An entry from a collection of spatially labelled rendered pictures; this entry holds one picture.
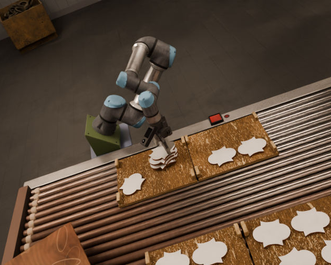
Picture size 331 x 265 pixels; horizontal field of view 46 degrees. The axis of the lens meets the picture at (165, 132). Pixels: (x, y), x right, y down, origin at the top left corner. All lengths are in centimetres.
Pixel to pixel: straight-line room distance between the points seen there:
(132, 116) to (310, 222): 119
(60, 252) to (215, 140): 96
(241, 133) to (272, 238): 68
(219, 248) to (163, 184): 50
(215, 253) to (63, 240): 67
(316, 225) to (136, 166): 97
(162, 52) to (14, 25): 521
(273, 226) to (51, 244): 96
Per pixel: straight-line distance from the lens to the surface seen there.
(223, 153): 198
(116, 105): 230
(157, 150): 206
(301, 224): 165
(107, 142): 236
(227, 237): 166
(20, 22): 724
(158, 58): 224
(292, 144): 200
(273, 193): 180
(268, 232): 164
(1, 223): 395
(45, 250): 185
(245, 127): 212
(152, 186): 197
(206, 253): 163
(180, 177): 195
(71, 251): 177
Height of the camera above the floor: 227
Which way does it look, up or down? 36 degrees down
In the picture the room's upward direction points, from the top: 22 degrees counter-clockwise
